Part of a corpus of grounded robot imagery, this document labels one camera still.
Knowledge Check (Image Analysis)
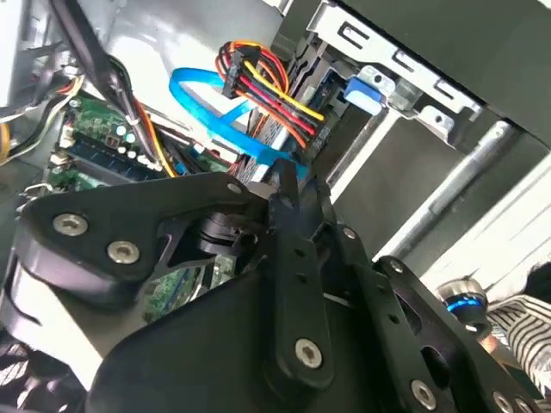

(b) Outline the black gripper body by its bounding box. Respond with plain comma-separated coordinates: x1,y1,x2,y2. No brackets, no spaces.
84,257,412,413

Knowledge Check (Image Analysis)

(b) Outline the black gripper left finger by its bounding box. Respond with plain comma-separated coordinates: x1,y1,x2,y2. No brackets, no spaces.
15,157,337,391

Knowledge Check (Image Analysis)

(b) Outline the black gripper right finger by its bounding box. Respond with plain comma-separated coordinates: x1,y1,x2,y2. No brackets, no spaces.
299,178,543,413

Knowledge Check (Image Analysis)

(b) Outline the round black tool blue ring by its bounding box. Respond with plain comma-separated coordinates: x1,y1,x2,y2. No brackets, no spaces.
435,277,492,341

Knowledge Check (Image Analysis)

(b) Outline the blue SATA wire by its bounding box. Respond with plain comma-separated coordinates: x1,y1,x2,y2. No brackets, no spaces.
170,66,309,177

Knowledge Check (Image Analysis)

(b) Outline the hard disk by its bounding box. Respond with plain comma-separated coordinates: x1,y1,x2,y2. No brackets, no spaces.
283,34,387,151

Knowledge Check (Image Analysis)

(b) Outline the person's hand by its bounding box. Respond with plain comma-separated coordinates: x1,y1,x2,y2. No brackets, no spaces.
477,330,510,363

